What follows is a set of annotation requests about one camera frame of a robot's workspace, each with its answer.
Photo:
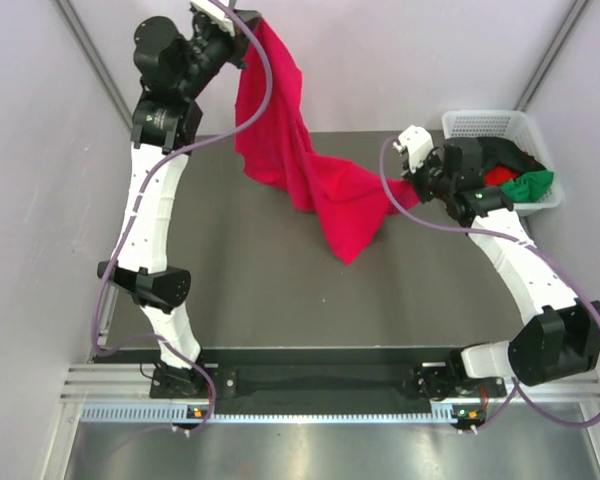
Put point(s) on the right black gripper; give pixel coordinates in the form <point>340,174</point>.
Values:
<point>431,160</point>

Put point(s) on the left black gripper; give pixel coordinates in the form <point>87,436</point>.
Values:
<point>237,44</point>

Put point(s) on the pink t shirt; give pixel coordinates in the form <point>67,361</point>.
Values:
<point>348,199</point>

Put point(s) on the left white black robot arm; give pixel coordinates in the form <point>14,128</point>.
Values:
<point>174,70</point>

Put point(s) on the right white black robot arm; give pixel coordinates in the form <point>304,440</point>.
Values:
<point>559,337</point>

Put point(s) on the red t shirt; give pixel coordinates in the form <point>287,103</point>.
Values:
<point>499,175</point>

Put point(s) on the black t shirt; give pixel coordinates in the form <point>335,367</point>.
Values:
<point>501,152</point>

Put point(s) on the green t shirt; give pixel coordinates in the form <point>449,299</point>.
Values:
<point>530,187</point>

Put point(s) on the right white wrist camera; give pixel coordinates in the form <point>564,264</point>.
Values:
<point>414,144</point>

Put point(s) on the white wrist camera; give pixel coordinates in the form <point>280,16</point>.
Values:
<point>214,10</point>
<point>414,144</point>

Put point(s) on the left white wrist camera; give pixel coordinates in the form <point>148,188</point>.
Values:
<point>214,10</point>

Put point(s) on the left aluminium corner post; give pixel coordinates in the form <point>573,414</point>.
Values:
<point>72,20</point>

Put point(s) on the aluminium corner post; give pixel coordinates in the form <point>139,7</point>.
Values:
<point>575,13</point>
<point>72,20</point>

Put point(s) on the right aluminium corner post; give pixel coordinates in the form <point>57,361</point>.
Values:
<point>575,13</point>

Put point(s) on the aluminium frame rail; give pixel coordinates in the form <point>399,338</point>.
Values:
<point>125,383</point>

